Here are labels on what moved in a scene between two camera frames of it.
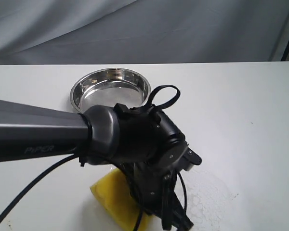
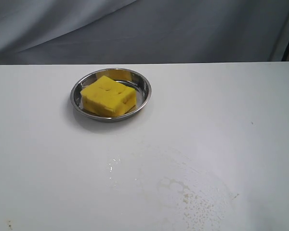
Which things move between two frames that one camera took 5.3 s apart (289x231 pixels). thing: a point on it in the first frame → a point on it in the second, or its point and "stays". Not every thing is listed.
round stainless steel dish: [109, 86] stays
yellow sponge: [113, 195] → [106, 96]
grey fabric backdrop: [31, 32] stays
